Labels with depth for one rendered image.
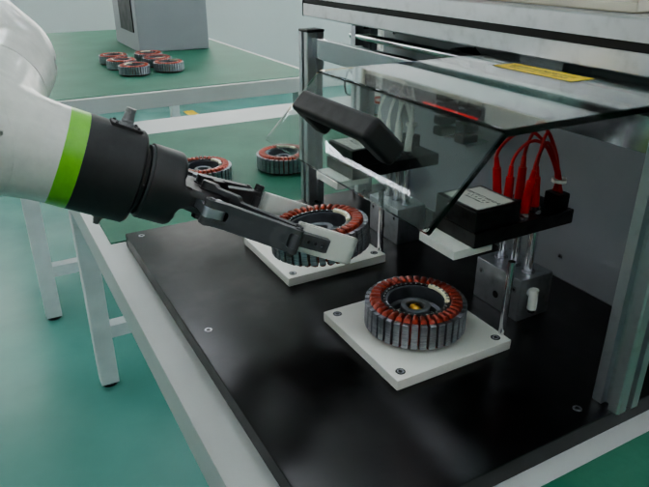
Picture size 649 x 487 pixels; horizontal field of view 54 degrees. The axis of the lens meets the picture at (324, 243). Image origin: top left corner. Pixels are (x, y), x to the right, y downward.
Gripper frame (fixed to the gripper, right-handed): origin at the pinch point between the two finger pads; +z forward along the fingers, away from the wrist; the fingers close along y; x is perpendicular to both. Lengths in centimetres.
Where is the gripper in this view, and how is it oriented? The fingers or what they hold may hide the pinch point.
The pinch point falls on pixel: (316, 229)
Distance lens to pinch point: 71.2
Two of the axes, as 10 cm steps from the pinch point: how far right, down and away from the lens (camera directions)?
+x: -3.6, 9.2, 1.8
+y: -3.9, -3.3, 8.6
